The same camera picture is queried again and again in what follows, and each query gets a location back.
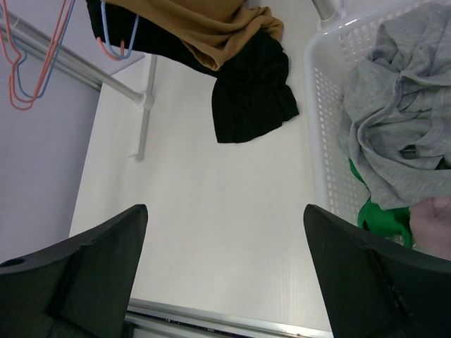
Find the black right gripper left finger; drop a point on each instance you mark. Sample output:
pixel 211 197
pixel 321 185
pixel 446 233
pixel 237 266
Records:
pixel 79 287

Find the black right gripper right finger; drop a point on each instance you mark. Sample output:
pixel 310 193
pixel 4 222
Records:
pixel 374 287

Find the green tank top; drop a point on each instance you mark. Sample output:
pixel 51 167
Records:
pixel 386 223

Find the pink tank top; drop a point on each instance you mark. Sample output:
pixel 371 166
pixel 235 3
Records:
pixel 430 226

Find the grey tank top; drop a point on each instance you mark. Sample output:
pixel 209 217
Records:
pixel 395 125

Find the black tank top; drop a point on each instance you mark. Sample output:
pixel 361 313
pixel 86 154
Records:
pixel 250 97

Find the brown tank top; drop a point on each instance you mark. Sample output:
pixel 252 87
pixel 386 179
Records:
pixel 214 31

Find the white plastic basket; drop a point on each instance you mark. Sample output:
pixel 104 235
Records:
pixel 328 59

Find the aluminium front rail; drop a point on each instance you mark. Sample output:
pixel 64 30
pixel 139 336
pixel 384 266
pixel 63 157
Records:
pixel 220 321

